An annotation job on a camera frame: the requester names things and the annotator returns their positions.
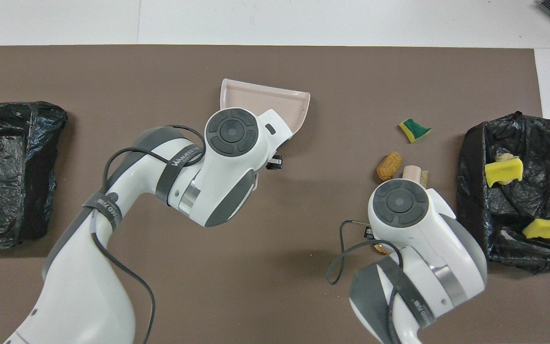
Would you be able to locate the beige plastic dustpan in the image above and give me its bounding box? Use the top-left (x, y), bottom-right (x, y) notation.
top-left (220, 78), bottom-right (311, 193)

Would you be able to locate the golden brown bread roll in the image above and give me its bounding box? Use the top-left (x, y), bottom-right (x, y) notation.
top-left (376, 151), bottom-right (403, 182)

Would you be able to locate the green yellow sponge piece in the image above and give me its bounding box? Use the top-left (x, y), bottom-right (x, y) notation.
top-left (398, 118), bottom-right (432, 144)

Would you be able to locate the black bag lined bin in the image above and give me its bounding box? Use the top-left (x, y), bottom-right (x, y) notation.
top-left (456, 111), bottom-right (550, 275)
top-left (0, 101), bottom-right (68, 249)

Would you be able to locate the brown table mat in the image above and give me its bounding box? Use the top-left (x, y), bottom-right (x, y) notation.
top-left (0, 45), bottom-right (550, 344)

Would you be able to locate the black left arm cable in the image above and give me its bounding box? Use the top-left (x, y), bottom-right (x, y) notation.
top-left (91, 125), bottom-right (206, 344)

